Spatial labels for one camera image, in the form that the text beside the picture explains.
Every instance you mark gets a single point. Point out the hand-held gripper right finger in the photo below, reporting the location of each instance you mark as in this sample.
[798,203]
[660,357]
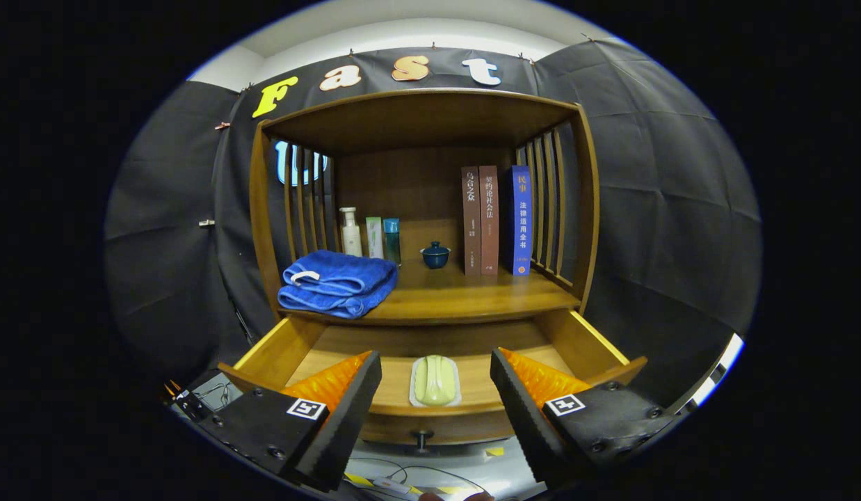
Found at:
[531,424]

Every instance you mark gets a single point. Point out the yellow floor tape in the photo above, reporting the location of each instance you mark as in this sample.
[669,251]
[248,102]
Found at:
[494,451]

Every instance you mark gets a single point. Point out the white pump bottle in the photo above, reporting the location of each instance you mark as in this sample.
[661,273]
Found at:
[351,240]

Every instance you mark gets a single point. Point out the wooden countertop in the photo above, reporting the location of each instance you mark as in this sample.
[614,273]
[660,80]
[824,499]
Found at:
[458,296]

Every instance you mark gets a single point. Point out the reddish brown book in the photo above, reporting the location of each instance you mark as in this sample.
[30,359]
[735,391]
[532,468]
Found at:
[489,223]

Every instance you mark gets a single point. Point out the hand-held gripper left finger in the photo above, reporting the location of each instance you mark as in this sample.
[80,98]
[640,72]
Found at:
[343,431]

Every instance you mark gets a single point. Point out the white green tube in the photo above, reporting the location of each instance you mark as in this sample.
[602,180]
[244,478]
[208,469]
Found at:
[374,240]

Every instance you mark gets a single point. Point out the blue book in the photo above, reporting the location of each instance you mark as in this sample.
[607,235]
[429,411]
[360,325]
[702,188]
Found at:
[521,223]

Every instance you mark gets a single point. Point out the blue lidded teacup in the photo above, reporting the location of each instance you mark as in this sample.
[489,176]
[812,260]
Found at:
[435,258]

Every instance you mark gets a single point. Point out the dark brown book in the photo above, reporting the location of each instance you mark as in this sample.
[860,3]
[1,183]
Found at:
[471,223]

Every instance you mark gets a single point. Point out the blue cap clear bottle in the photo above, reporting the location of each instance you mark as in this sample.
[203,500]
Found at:
[391,240]

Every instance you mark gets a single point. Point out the wooden drawer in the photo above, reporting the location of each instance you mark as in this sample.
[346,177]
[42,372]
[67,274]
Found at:
[430,341]

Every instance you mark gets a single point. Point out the blue folded towel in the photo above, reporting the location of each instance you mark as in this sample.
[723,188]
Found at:
[333,285]

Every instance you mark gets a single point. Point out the wooden cabinet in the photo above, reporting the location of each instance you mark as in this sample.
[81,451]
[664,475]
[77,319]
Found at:
[416,188]

